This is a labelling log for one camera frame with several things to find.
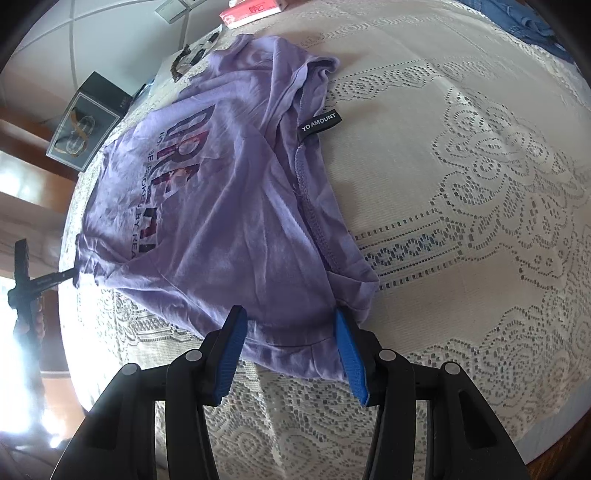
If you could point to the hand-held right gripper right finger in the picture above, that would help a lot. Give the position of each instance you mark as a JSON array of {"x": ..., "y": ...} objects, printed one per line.
[{"x": 352, "y": 364}]

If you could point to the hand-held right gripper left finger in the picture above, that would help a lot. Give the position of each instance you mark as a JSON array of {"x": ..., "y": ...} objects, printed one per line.
[{"x": 228, "y": 360}]

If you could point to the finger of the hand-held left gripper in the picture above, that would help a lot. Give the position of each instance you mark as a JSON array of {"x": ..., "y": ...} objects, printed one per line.
[{"x": 55, "y": 277}]

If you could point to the purple printed t-shirt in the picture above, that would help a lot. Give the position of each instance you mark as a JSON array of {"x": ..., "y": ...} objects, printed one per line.
[{"x": 207, "y": 221}]

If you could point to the person's left hand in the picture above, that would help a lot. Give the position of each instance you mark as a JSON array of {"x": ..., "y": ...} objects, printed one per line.
[{"x": 40, "y": 318}]

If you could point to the black gift box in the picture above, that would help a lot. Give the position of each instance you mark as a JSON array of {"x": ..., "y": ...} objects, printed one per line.
[{"x": 87, "y": 124}]

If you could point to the white lace tablecloth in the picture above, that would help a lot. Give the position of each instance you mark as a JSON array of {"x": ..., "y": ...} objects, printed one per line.
[{"x": 461, "y": 230}]

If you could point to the black marker pen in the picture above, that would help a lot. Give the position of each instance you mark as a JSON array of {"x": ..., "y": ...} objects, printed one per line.
[{"x": 212, "y": 40}]

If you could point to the red tissue pack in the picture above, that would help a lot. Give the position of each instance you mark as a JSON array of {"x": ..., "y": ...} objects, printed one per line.
[{"x": 251, "y": 11}]

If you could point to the folded blue jeans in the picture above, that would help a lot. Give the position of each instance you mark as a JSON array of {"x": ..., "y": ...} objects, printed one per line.
[{"x": 517, "y": 23}]

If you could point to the wooden wall frame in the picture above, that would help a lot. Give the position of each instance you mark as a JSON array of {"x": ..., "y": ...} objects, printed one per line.
[{"x": 27, "y": 134}]

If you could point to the white wall socket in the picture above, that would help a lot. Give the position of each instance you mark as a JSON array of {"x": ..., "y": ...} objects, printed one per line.
[{"x": 171, "y": 9}]

